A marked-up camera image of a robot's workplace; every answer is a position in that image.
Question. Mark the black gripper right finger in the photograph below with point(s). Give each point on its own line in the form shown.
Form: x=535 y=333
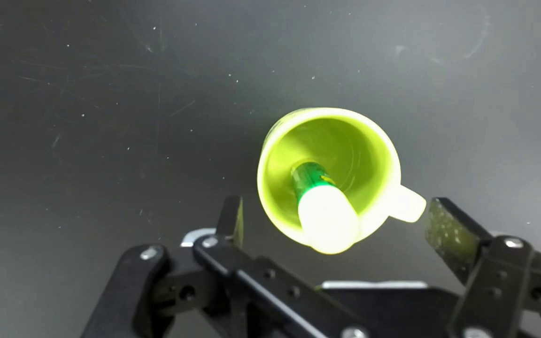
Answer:
x=488 y=275

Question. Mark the yellow-green printed mug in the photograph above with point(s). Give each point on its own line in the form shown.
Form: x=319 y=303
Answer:
x=328 y=169

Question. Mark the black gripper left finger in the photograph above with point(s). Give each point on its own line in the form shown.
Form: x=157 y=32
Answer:
x=232 y=282

